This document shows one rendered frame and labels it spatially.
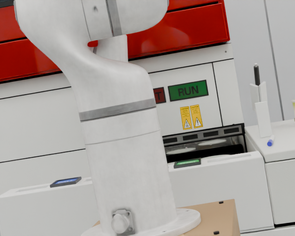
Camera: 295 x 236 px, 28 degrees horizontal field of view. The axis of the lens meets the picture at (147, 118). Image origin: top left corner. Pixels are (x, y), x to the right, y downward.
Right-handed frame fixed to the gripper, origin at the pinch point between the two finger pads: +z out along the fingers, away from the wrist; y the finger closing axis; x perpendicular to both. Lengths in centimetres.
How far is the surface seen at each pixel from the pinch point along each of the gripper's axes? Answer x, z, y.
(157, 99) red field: 5.5, -12.8, 15.5
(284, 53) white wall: 110, -38, 135
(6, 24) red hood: 20, -37, -27
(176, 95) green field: 2.8, -13.6, 20.6
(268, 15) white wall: 112, -59, 127
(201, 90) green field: -0.8, -14.9, 27.3
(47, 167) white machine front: 23.3, 7.1, -15.5
